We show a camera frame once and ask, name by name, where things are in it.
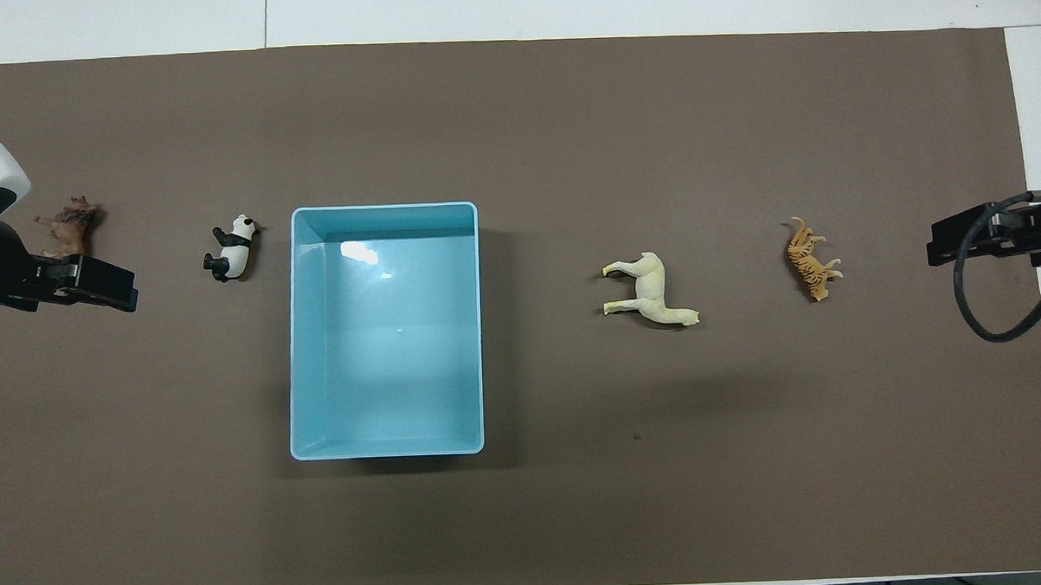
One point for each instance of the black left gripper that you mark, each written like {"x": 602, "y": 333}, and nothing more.
{"x": 87, "y": 280}

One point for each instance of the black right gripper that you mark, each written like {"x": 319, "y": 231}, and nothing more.
{"x": 977, "y": 235}

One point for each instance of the brown lion toy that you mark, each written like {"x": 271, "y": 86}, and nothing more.
{"x": 71, "y": 223}

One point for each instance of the black white panda toy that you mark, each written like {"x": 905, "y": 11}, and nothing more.
{"x": 237, "y": 250}

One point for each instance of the orange striped tiger toy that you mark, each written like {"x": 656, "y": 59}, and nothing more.
{"x": 809, "y": 261}

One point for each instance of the cream white horse toy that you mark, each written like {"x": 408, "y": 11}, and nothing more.
{"x": 652, "y": 290}

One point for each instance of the light blue storage box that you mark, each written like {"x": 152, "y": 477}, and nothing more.
{"x": 384, "y": 349}

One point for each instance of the brown table mat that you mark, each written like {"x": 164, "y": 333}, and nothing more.
{"x": 528, "y": 517}

